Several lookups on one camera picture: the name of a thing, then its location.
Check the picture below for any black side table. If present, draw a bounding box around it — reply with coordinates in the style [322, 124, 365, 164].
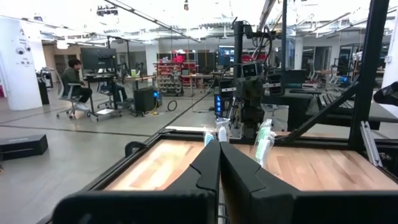
[261, 88, 398, 132]

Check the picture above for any grey office chair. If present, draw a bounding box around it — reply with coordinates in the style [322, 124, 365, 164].
[55, 69, 91, 120]

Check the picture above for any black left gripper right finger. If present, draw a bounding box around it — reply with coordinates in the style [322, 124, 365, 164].
[220, 141, 398, 224]

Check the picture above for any black box on floor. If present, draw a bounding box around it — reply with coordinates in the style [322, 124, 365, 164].
[0, 134, 49, 161]

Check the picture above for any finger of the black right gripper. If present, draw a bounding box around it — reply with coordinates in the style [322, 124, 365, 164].
[253, 94, 266, 124]
[242, 94, 254, 124]

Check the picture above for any black computer tower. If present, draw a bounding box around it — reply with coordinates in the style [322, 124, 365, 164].
[133, 86, 163, 114]

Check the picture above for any black table frame rim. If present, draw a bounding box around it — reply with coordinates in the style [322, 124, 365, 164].
[35, 127, 398, 224]

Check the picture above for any black desk monitor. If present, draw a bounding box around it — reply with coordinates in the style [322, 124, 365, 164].
[80, 46, 118, 72]

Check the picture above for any red parts shelf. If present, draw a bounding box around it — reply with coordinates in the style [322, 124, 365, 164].
[155, 50, 200, 97]

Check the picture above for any black standing desk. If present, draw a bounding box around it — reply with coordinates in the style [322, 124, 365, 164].
[81, 72, 124, 123]

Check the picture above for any person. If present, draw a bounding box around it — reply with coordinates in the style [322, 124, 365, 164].
[60, 58, 93, 113]

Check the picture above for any green white toothbrush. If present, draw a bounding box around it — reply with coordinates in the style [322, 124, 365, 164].
[252, 118, 277, 169]

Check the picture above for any white aluminium bracket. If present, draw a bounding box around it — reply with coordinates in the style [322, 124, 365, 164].
[360, 120, 384, 168]

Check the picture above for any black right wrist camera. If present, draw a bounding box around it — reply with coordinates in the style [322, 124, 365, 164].
[241, 61, 266, 79]

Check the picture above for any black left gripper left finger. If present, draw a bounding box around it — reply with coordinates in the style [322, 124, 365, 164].
[52, 141, 222, 224]

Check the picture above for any black curved clamp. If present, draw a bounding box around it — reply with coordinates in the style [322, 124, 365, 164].
[124, 141, 150, 158]

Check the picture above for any black diagonal frame brace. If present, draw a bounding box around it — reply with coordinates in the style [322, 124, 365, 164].
[285, 82, 359, 142]

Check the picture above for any black frame post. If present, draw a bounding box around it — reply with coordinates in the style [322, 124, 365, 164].
[348, 0, 391, 151]

